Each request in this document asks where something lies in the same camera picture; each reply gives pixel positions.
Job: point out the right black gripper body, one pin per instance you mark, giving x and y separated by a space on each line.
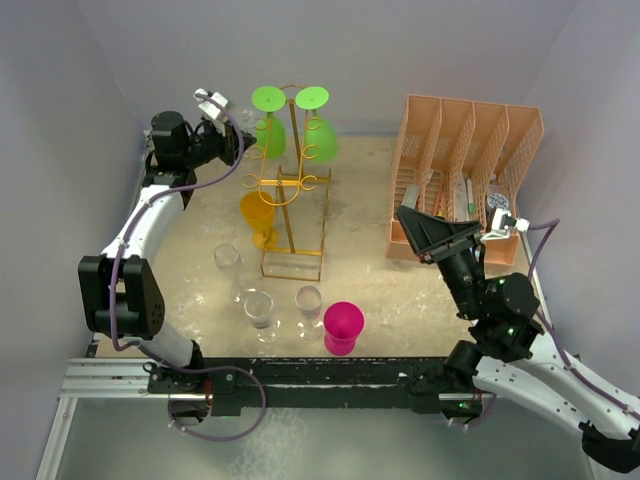
448 248

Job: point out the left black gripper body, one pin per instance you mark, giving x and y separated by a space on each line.
211 144

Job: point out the clear glass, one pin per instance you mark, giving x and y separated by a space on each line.
229 262
308 300
247 118
260 311

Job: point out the small green wine glass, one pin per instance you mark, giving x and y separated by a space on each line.
270 133

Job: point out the yellow plastic goblet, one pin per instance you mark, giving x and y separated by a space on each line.
258 211

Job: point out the large green wine glass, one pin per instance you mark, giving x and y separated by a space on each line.
320 141

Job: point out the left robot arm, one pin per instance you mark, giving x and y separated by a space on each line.
121 297

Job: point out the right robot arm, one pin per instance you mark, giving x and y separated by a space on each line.
515 352

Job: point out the round blue tin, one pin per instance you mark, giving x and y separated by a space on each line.
496 200

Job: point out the orange plastic desk organizer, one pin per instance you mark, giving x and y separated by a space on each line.
457 151

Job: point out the pink plastic goblet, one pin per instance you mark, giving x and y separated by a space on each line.
343 323

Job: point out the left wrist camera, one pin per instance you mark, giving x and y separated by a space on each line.
213 105

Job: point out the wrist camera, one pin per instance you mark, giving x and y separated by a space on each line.
213 105
501 225

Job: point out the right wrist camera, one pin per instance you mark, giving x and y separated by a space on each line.
501 225

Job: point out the gold wire glass rack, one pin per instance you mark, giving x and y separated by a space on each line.
289 179

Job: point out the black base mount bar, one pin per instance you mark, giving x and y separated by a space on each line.
224 386

